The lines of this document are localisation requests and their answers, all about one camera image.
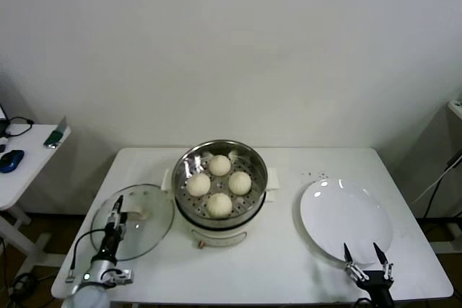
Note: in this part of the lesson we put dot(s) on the white electric cooker base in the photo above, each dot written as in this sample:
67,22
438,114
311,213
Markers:
216,237

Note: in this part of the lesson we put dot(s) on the green silver packet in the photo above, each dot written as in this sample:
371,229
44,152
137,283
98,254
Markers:
54,138

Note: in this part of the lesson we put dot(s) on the dark power adapter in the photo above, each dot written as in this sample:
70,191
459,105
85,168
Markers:
453,162

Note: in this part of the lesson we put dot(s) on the white side table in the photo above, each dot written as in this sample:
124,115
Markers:
32,163

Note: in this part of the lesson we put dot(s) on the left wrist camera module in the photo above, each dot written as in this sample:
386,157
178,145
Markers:
121,277

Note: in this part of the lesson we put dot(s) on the white steamed baozi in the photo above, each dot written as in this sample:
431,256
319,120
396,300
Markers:
219,164
240,182
198,184
219,205

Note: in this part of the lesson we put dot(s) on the white round plate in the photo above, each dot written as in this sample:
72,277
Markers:
325,236

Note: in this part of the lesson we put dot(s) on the dark screen device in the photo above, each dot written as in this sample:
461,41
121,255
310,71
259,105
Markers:
2,113

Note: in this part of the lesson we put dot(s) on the steel perforated steamer basket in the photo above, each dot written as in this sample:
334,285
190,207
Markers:
258,178

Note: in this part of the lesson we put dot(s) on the white frame base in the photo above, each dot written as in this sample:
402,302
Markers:
451,246

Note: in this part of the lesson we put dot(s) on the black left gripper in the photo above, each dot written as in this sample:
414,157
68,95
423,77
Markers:
110,245

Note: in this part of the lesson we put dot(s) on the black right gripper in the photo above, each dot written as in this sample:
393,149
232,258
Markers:
377,286

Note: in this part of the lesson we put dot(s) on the blue computer mouse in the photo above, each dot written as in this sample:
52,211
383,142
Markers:
11,160

